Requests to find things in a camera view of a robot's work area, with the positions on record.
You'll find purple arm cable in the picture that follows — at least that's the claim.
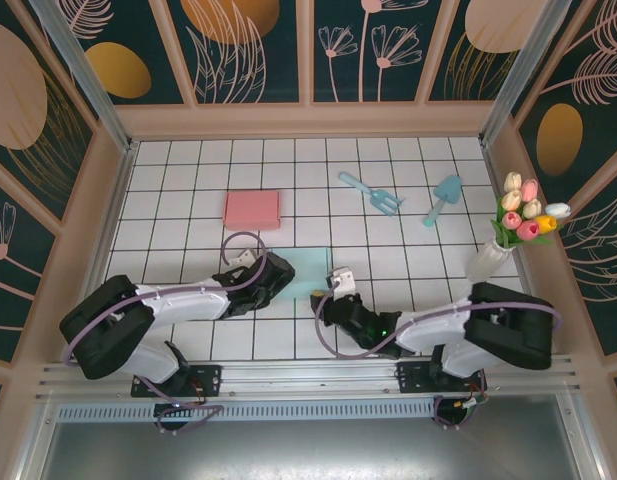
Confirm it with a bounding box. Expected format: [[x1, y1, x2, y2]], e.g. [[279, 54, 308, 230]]
[[61, 230, 268, 437], [313, 284, 562, 432]]

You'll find grey metal sheet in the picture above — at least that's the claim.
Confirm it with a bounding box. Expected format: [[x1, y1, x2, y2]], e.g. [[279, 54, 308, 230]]
[[17, 419, 602, 480]]

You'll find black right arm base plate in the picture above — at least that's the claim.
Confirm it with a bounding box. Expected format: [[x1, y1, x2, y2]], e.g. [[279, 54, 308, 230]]
[[396, 358, 489, 396]]

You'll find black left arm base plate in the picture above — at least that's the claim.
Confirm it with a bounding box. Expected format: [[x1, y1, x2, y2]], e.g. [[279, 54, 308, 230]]
[[131, 363, 224, 399]]

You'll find light blue toy shovel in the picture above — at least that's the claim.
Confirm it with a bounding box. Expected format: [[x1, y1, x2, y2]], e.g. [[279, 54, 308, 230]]
[[421, 174, 463, 227]]

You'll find light blue paper box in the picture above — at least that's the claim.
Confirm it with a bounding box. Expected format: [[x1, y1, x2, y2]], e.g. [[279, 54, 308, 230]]
[[272, 248, 334, 301]]

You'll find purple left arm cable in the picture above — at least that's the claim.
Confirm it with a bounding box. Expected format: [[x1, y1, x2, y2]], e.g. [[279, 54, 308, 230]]
[[61, 230, 268, 437]]

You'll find aluminium frame post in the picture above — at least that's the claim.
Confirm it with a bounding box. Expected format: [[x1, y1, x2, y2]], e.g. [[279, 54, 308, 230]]
[[479, 0, 575, 147], [27, 0, 140, 157]]

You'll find white ribbed vase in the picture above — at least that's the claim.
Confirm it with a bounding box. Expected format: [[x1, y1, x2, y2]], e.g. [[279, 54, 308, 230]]
[[464, 238, 514, 287]]

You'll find grey slotted cable duct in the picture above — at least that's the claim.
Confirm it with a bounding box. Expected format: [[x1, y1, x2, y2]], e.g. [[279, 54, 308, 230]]
[[55, 401, 574, 425]]

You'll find pink paper box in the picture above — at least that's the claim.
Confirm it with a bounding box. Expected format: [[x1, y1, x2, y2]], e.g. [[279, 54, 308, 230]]
[[223, 190, 282, 231]]

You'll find light blue toy rake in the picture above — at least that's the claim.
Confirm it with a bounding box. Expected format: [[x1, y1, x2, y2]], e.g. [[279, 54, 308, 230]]
[[337, 171, 407, 217]]

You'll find aluminium mounting rail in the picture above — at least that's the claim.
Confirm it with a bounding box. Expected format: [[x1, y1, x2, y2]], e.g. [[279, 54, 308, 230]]
[[35, 353, 584, 402]]

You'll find artificial tulip bouquet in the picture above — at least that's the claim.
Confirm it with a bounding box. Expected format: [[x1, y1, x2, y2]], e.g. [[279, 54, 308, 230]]
[[490, 170, 573, 249]]

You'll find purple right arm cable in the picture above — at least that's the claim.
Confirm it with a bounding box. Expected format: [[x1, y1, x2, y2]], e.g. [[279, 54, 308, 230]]
[[313, 284, 562, 432]]

